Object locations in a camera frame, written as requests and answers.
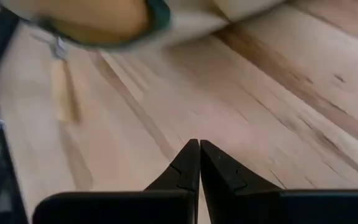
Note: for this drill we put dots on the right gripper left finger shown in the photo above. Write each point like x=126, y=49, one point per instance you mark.
x=182, y=180

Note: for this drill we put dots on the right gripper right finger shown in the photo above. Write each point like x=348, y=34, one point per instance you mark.
x=222, y=180

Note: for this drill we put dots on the beige green canvas gardening bag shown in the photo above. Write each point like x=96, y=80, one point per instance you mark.
x=182, y=18

